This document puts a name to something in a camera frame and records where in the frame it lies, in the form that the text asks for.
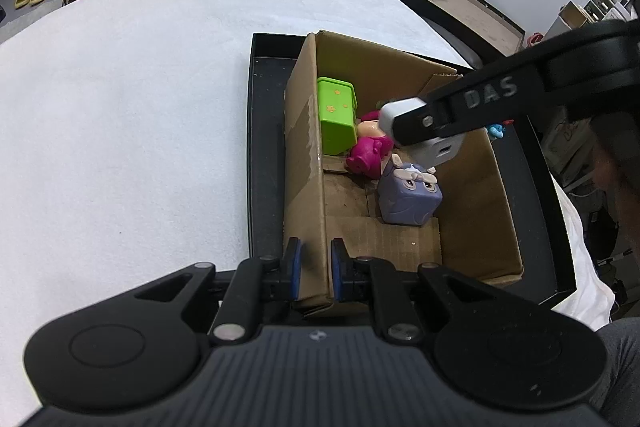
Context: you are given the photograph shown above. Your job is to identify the brown cardboard box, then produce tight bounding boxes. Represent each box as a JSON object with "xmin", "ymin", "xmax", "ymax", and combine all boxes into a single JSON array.
[{"xmin": 282, "ymin": 30, "xmax": 525, "ymax": 315}]

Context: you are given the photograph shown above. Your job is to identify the narrow open cardboard box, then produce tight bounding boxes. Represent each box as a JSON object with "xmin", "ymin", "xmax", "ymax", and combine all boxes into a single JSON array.
[{"xmin": 559, "ymin": 1, "xmax": 592, "ymax": 28}]

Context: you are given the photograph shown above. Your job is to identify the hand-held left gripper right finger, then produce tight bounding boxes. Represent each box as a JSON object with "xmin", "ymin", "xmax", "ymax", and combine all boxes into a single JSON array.
[{"xmin": 330, "ymin": 238, "xmax": 501, "ymax": 342}]

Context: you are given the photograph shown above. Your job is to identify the green plastic toy box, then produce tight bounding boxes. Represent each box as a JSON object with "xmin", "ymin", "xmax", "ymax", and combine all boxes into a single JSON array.
[{"xmin": 316, "ymin": 77, "xmax": 360, "ymax": 156}]

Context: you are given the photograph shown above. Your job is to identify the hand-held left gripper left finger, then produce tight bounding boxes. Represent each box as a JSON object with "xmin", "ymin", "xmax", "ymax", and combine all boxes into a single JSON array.
[{"xmin": 134, "ymin": 237, "xmax": 303, "ymax": 342}]

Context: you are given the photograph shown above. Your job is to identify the black bag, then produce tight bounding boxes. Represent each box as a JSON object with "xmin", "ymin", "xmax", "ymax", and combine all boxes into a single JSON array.
[{"xmin": 585, "ymin": 207, "xmax": 621, "ymax": 259}]

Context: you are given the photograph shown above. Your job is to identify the black shallow tray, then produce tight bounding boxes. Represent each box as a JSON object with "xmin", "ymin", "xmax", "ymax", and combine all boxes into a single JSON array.
[{"xmin": 246, "ymin": 33, "xmax": 578, "ymax": 308}]

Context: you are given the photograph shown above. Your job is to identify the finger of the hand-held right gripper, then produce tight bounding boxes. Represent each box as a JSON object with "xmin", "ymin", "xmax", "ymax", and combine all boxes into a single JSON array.
[{"xmin": 392, "ymin": 96, "xmax": 488, "ymax": 146}]

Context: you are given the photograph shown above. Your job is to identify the white plug adapter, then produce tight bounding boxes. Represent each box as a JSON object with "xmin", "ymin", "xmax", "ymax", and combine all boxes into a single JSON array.
[{"xmin": 378, "ymin": 98, "xmax": 469, "ymax": 168}]

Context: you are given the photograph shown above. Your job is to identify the white blanket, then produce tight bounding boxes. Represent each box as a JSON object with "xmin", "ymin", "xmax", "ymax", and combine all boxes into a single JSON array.
[{"xmin": 0, "ymin": 0, "xmax": 617, "ymax": 333}]

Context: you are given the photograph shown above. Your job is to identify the person's grey trouser leg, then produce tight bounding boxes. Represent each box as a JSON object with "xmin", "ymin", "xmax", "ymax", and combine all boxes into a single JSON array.
[{"xmin": 597, "ymin": 319, "xmax": 640, "ymax": 427}]

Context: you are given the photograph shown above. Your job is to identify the pink doll figure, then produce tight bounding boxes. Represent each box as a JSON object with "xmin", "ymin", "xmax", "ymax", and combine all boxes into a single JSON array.
[{"xmin": 346, "ymin": 109, "xmax": 397, "ymax": 180}]

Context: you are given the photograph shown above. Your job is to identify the blue and red toy figure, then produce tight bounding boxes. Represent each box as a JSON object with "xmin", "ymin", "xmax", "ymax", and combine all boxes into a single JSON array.
[{"xmin": 487, "ymin": 119, "xmax": 514, "ymax": 142}]

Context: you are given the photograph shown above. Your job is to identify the black box with brown lining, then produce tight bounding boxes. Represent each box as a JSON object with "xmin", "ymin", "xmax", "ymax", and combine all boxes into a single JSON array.
[{"xmin": 382, "ymin": 0, "xmax": 526, "ymax": 58}]

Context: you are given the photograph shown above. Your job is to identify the purple cube toy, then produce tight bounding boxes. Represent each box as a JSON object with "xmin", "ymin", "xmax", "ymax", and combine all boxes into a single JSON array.
[{"xmin": 377, "ymin": 159, "xmax": 443, "ymax": 226}]

